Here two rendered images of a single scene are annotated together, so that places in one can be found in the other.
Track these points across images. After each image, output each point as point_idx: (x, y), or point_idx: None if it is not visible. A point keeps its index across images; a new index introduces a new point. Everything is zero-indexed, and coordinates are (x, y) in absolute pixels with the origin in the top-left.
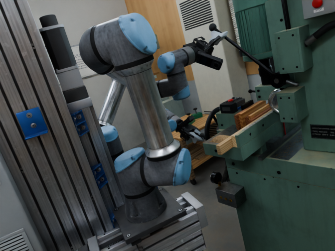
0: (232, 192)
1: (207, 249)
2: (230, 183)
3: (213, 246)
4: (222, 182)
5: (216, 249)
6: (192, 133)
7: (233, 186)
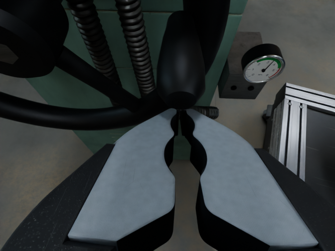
0: (258, 37)
1: (188, 248)
2: (229, 57)
3: (176, 243)
4: (208, 108)
5: (180, 233)
6: (251, 198)
7: (236, 46)
